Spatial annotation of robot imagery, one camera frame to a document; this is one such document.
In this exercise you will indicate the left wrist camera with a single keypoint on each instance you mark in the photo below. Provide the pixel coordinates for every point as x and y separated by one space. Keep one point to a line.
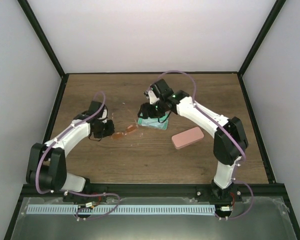
104 116

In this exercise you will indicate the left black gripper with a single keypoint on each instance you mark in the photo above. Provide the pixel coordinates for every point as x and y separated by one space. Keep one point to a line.
110 131

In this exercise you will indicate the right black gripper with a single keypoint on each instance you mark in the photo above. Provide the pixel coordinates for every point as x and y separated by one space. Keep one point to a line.
147 112

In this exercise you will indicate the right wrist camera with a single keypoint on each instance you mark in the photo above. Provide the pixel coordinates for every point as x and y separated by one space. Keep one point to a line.
151 96

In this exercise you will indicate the orange sunglasses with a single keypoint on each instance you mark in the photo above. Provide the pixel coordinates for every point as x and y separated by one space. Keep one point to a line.
125 121

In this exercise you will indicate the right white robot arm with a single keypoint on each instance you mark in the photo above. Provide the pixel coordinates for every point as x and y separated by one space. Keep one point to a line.
229 138

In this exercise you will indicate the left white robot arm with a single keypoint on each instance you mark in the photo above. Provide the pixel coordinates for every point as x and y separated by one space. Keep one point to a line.
47 168

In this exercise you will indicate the black aluminium frame rail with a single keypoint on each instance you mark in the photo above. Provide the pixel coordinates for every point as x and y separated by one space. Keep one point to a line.
203 192

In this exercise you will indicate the grey glasses case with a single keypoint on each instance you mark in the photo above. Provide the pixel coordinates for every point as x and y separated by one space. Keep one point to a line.
161 119

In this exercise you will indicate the pink glasses case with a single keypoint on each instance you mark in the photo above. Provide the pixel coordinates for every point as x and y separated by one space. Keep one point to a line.
187 137

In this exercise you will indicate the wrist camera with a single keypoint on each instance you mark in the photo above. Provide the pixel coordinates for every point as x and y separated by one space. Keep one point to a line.
151 96
104 116

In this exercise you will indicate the blue cleaning cloth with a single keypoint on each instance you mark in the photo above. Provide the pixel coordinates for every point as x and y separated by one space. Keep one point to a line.
153 123

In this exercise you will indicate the blue slotted cable duct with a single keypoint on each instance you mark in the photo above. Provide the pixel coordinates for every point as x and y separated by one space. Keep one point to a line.
60 209

